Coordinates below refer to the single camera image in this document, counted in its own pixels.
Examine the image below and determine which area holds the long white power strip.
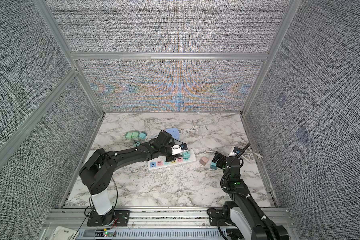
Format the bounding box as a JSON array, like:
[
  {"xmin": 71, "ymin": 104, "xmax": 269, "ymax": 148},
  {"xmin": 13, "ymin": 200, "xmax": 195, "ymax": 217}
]
[{"xmin": 148, "ymin": 151, "xmax": 197, "ymax": 171}]

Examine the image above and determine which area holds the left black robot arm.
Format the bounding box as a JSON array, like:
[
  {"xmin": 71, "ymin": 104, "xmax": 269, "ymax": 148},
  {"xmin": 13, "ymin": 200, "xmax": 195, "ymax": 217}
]
[{"xmin": 79, "ymin": 130, "xmax": 188, "ymax": 226}]

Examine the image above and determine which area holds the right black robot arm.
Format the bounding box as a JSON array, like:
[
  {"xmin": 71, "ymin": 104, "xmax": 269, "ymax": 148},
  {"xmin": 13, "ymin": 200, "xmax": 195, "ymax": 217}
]
[{"xmin": 207, "ymin": 152, "xmax": 290, "ymax": 240}]

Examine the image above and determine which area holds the blue square power strip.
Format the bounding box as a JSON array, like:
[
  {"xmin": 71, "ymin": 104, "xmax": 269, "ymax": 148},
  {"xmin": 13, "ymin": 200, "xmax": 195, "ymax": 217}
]
[{"xmin": 166, "ymin": 128, "xmax": 180, "ymax": 140}]

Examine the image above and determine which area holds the pink plug cube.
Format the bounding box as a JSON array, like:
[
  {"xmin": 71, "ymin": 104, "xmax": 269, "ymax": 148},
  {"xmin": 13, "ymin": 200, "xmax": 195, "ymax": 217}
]
[{"xmin": 199, "ymin": 157, "xmax": 209, "ymax": 166}]

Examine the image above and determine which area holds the white label box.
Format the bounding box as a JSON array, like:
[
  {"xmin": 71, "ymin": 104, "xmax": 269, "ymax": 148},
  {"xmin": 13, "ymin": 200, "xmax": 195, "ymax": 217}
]
[{"xmin": 40, "ymin": 226, "xmax": 79, "ymax": 240}]

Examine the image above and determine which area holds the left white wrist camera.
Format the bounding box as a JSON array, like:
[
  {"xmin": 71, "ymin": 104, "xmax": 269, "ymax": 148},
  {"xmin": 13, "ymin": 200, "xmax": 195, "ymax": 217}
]
[{"xmin": 172, "ymin": 143, "xmax": 188, "ymax": 156}]

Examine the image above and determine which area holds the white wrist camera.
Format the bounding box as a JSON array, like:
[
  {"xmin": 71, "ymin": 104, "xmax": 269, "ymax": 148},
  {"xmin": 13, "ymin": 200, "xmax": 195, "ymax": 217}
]
[
  {"xmin": 172, "ymin": 143, "xmax": 188, "ymax": 156},
  {"xmin": 229, "ymin": 147, "xmax": 242, "ymax": 157}
]

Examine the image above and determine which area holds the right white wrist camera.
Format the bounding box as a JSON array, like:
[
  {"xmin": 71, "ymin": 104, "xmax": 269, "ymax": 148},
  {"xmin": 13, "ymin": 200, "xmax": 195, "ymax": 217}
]
[{"xmin": 229, "ymin": 147, "xmax": 242, "ymax": 157}]

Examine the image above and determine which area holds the blue strip white cable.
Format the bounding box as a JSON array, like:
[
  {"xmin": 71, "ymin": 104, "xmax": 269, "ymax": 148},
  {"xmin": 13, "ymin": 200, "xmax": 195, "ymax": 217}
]
[{"xmin": 179, "ymin": 125, "xmax": 200, "ymax": 136}]

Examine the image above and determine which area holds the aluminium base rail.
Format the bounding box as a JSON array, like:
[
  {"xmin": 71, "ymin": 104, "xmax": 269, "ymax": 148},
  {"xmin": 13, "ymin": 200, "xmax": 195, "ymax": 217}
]
[{"xmin": 41, "ymin": 206, "xmax": 295, "ymax": 240}]

